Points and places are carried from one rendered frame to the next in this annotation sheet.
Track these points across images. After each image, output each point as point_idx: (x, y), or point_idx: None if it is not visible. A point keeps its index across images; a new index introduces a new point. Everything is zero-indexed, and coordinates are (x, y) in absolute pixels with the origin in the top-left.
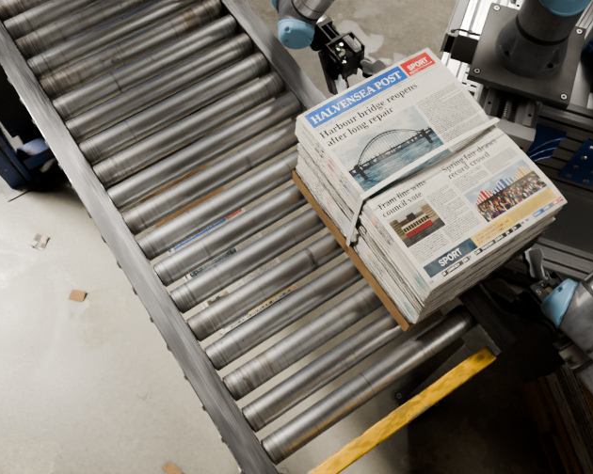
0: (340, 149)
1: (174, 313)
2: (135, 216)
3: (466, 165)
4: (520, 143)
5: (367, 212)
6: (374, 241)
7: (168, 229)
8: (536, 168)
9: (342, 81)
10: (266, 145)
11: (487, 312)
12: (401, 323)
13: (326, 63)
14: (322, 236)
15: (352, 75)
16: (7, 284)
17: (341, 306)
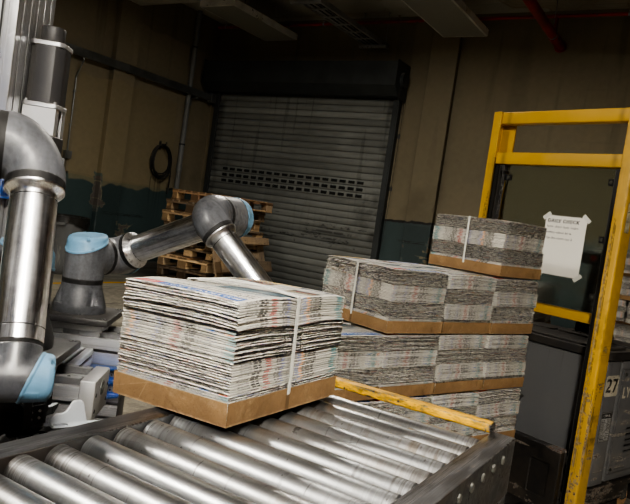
0: (262, 296)
1: (428, 482)
2: None
3: (238, 284)
4: (107, 377)
5: (304, 305)
6: (309, 331)
7: (342, 494)
8: (225, 277)
9: (70, 407)
10: (180, 448)
11: None
12: (331, 389)
13: (26, 428)
14: (271, 430)
15: None
16: None
17: (333, 419)
